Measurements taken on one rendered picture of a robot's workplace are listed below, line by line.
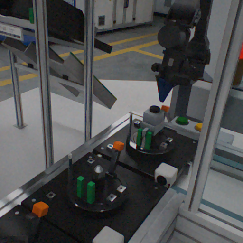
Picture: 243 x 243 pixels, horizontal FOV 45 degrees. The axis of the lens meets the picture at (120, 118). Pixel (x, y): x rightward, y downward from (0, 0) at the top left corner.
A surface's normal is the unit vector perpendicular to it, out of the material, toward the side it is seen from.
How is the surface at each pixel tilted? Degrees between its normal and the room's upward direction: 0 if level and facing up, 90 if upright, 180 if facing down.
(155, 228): 0
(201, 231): 90
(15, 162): 0
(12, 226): 0
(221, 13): 90
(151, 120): 90
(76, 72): 90
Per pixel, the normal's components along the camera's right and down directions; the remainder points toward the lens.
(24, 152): 0.07, -0.87
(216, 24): -0.64, 0.32
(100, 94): 0.73, 0.37
